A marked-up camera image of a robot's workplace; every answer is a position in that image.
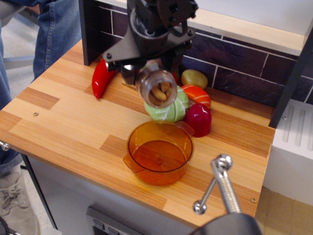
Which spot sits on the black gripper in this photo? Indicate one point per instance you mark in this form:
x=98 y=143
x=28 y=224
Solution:
x=151 y=34

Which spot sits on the clear jar of almonds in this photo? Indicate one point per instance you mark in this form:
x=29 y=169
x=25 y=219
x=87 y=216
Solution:
x=156 y=85

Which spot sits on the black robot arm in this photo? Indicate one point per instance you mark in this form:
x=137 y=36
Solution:
x=162 y=4

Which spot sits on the orange transparent pot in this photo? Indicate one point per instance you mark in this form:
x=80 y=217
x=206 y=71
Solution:
x=158 y=152

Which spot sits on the red toy strawberry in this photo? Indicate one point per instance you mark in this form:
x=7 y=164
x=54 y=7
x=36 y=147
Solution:
x=176 y=75

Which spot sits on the yellow toy potato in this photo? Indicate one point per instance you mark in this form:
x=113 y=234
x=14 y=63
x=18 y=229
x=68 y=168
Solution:
x=194 y=77

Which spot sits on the red toy chili pepper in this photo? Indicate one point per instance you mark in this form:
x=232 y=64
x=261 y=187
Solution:
x=100 y=78

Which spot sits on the orange salmon sushi toy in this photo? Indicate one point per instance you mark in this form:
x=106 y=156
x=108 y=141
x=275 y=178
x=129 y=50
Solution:
x=196 y=95

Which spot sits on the green toy cabbage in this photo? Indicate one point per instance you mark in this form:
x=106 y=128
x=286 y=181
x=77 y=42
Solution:
x=174 y=112

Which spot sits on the magenta toy beet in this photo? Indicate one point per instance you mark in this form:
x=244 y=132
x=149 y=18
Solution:
x=199 y=119

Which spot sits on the blue jeans leg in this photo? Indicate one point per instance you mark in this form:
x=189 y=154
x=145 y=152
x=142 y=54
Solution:
x=59 y=31

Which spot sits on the small metal knob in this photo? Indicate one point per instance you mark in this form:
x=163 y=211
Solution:
x=4 y=146

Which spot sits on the grey control panel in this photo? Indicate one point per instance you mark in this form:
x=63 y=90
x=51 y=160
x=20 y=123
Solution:
x=102 y=224

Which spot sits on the white ribbed appliance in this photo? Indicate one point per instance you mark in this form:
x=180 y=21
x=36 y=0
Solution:
x=290 y=166

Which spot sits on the silver metal clamp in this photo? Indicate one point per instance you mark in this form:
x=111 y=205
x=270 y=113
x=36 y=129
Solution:
x=235 y=222

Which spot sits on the grey sneaker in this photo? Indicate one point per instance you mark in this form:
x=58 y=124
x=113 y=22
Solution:
x=15 y=207

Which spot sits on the dark vertical frame post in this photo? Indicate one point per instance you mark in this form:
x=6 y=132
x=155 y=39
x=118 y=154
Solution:
x=293 y=78

